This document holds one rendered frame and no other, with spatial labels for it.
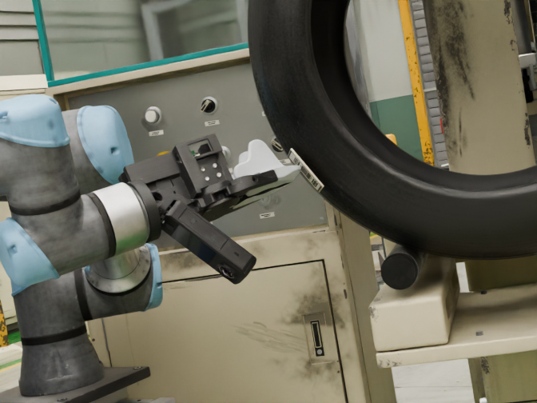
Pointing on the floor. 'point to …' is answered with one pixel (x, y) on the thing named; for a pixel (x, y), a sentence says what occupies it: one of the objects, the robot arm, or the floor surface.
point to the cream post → (485, 144)
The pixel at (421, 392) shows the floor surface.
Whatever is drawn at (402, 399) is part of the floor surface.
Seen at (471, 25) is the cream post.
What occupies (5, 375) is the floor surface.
